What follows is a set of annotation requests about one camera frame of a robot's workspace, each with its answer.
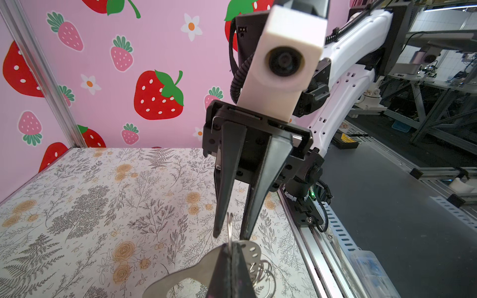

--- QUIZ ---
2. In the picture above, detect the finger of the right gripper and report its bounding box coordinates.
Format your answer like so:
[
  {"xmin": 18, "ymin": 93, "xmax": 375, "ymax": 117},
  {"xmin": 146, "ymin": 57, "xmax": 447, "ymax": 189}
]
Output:
[
  {"xmin": 213, "ymin": 121, "xmax": 247, "ymax": 238},
  {"xmin": 240, "ymin": 136, "xmax": 293, "ymax": 240}
]

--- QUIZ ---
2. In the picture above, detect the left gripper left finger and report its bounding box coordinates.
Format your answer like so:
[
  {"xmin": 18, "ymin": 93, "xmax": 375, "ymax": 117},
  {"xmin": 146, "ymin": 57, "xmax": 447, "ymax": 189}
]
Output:
[{"xmin": 206, "ymin": 243, "xmax": 232, "ymax": 298}]

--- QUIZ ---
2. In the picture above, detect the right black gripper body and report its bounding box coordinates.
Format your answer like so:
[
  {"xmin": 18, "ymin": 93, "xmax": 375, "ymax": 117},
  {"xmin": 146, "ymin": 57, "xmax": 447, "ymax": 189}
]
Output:
[{"xmin": 202, "ymin": 100, "xmax": 324, "ymax": 190}]

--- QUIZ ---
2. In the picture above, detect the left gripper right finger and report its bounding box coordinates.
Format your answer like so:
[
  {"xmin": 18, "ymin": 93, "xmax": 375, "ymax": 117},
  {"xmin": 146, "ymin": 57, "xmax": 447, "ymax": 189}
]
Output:
[{"xmin": 231, "ymin": 243, "xmax": 256, "ymax": 298}]

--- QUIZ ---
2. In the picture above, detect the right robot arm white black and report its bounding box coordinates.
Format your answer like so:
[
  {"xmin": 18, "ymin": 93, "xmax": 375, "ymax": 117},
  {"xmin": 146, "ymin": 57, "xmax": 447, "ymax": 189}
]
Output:
[{"xmin": 202, "ymin": 1, "xmax": 414, "ymax": 240}]

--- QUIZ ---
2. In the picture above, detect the clear plastic bag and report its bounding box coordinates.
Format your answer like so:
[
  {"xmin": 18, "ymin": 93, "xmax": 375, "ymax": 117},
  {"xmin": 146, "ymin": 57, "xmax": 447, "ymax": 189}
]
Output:
[{"xmin": 349, "ymin": 250, "xmax": 401, "ymax": 298}]

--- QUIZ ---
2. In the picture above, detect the aluminium rail frame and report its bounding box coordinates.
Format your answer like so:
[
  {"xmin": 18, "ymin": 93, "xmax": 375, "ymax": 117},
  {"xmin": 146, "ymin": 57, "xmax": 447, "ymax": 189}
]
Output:
[{"xmin": 278, "ymin": 190, "xmax": 370, "ymax": 298}]

